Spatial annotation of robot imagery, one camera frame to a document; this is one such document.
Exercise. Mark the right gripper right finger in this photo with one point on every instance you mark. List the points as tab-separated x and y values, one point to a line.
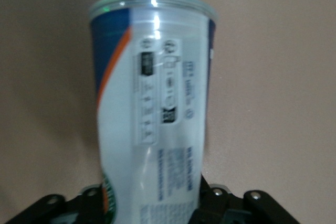
236	205

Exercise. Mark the white blue tennis ball can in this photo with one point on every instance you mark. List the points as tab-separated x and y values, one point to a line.
155	98

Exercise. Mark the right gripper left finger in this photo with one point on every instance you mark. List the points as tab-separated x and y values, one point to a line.
65	208

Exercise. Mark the brown table mat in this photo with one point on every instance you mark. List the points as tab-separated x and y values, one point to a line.
275	77

